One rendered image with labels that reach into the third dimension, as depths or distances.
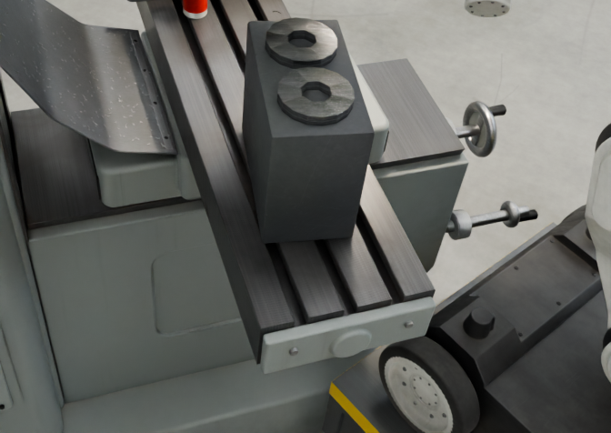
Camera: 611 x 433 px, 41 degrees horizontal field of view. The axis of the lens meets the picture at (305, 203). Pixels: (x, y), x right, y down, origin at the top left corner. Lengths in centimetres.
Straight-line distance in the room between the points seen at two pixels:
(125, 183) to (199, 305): 38
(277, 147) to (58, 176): 58
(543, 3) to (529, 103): 64
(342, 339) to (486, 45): 222
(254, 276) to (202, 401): 78
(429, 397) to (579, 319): 31
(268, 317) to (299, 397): 81
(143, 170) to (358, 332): 47
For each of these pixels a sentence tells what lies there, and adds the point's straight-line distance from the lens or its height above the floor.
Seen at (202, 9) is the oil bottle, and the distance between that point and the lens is 140.
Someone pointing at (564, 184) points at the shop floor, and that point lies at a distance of 267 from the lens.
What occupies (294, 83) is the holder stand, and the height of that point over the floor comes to 114.
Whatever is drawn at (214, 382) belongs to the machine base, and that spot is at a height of 20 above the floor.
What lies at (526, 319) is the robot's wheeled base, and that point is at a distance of 151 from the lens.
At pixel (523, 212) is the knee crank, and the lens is 177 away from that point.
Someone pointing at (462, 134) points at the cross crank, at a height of 64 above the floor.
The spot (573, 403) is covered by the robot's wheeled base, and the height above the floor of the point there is 57.
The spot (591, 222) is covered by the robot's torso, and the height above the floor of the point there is 88.
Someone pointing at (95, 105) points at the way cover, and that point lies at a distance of 129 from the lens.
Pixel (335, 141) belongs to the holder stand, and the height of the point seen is 111.
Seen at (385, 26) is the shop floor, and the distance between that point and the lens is 310.
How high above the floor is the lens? 175
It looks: 47 degrees down
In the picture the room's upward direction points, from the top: 8 degrees clockwise
